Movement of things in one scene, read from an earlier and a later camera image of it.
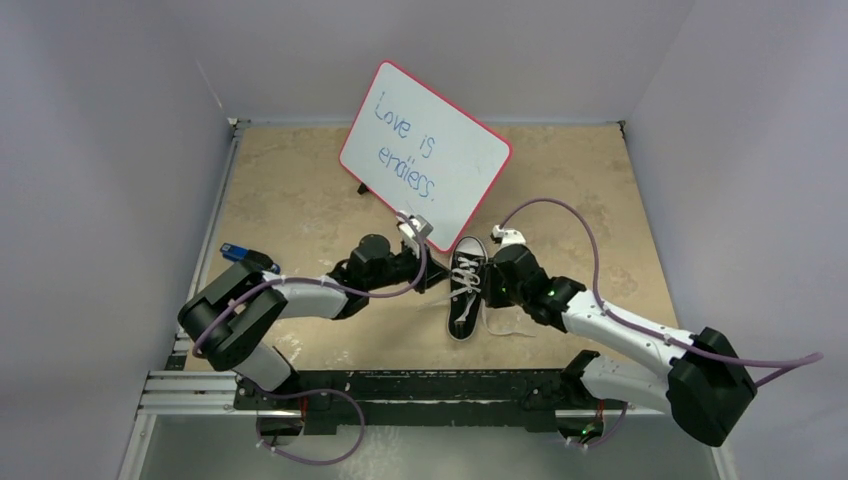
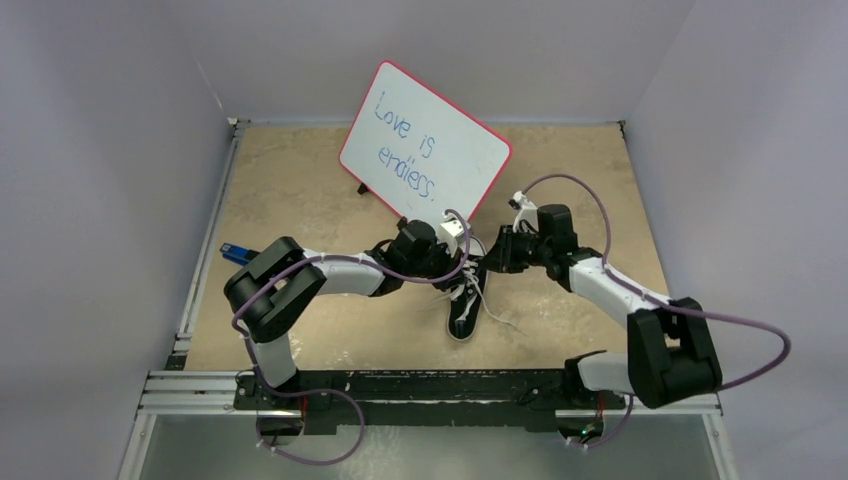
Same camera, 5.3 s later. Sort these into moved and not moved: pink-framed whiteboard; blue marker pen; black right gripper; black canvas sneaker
Moved: black right gripper
Not moved: black canvas sneaker; pink-framed whiteboard; blue marker pen
